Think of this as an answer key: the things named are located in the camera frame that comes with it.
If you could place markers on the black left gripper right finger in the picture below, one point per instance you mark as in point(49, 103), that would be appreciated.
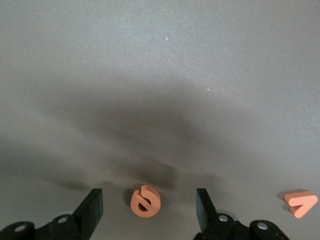
point(207, 215)

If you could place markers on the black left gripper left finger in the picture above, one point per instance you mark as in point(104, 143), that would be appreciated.
point(87, 215)

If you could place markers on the orange foam letter e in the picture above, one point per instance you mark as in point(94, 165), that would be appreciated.
point(148, 212)

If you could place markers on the orange foam letter v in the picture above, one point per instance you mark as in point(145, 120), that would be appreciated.
point(311, 200)

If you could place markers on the brown paper table cover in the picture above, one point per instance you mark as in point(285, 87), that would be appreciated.
point(160, 75)

